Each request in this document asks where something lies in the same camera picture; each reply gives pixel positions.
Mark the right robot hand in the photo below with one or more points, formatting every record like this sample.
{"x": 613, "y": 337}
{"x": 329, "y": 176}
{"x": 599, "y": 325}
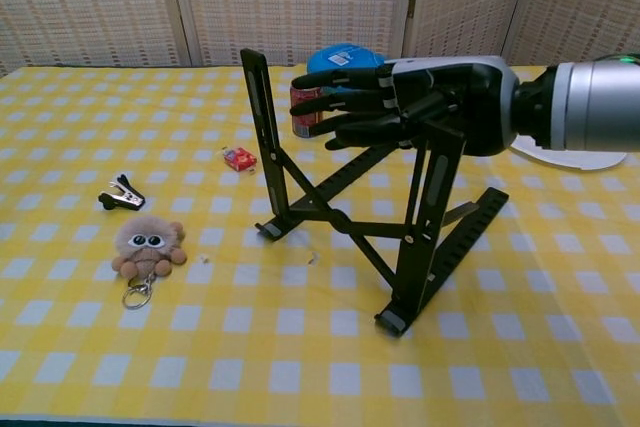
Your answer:
{"x": 480, "y": 97}

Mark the black folding laptop stand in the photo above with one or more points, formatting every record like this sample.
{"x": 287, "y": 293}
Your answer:
{"x": 345, "y": 219}

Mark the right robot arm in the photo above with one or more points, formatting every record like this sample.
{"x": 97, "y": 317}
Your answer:
{"x": 595, "y": 107}

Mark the white paper plate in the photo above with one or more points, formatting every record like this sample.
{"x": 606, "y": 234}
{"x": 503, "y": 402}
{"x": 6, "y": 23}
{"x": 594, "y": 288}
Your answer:
{"x": 575, "y": 159}

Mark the blue pump detergent bottle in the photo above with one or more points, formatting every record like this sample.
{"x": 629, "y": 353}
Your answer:
{"x": 340, "y": 57}

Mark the red soda can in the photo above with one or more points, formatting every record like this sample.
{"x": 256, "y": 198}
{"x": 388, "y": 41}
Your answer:
{"x": 302, "y": 128}

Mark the small red box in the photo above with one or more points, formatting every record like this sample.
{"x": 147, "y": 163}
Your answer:
{"x": 241, "y": 158}

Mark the black staple remover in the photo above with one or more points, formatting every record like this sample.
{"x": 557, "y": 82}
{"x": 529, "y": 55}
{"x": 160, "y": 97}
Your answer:
{"x": 125, "y": 197}

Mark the yellow checked tablecloth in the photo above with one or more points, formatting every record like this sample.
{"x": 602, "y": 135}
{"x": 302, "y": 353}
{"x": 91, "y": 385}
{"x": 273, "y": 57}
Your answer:
{"x": 200, "y": 347}

